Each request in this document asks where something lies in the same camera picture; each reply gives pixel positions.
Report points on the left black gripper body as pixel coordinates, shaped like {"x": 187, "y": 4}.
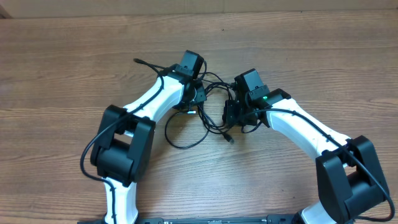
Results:
{"x": 196, "y": 96}

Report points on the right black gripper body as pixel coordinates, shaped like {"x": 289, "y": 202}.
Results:
{"x": 239, "y": 114}

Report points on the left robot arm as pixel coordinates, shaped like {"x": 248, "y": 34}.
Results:
{"x": 121, "y": 149}

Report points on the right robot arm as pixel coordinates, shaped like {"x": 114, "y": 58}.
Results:
{"x": 350, "y": 179}

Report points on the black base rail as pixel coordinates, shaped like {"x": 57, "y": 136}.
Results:
{"x": 269, "y": 219}

